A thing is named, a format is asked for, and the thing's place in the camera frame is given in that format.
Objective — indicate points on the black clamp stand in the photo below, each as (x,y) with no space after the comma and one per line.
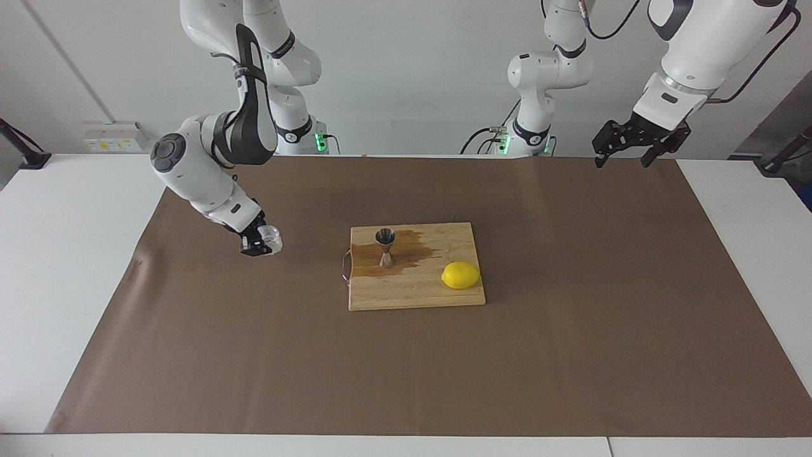
(35,158)
(771,166)

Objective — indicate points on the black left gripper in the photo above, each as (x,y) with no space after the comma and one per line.
(650,130)

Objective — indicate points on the white wall socket strip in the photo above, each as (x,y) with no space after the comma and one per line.
(111,141)

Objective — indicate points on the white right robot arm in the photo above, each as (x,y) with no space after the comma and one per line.
(196,171)

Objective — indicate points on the yellow lemon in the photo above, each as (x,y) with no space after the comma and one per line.
(460,275)

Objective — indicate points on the wooden cutting board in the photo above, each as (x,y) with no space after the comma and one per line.
(412,292)

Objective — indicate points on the steel double jigger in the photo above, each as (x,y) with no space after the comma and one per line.
(386,259)

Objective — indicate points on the brown paper table mat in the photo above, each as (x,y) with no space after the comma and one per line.
(406,368)

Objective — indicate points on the dark grey panel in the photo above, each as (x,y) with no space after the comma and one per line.
(786,120)

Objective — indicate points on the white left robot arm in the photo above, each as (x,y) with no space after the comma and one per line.
(710,44)

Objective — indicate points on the blue object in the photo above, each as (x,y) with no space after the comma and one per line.
(807,197)

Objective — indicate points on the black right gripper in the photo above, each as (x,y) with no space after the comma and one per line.
(255,228)

